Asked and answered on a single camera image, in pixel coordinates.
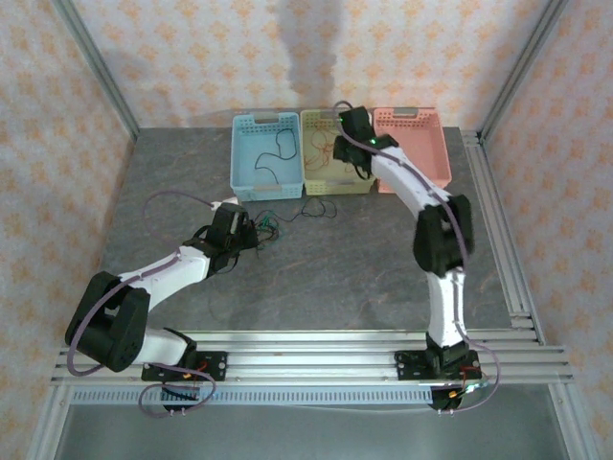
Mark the blue plastic basket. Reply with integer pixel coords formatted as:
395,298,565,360
230,111,306,203

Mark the aluminium frame post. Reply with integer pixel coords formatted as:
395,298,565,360
52,0,141,140
478,0,571,140

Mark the aluminium side rail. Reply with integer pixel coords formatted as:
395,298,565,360
459,127,547,346

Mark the yellow-green plastic basket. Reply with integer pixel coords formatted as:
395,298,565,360
299,108,377,196

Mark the pink plastic basket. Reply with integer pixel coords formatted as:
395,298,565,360
372,106,453,196

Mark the black electronics board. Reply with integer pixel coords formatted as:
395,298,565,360
160,385,202,414
428,380,492,416

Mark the grey metal shelf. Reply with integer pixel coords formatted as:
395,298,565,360
55,404,574,460

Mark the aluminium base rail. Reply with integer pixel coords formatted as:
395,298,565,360
50,330,576,384

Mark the grey slotted cable duct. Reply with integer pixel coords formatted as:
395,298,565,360
69,386,435,408

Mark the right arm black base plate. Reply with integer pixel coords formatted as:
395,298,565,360
393,349,482,382

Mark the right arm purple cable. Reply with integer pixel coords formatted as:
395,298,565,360
333,100,502,417

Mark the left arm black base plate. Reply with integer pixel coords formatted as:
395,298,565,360
141,351,229,383

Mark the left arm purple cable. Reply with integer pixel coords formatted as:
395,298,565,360
65,190,217,419

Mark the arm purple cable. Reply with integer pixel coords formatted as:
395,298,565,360
333,100,502,417
65,190,217,419

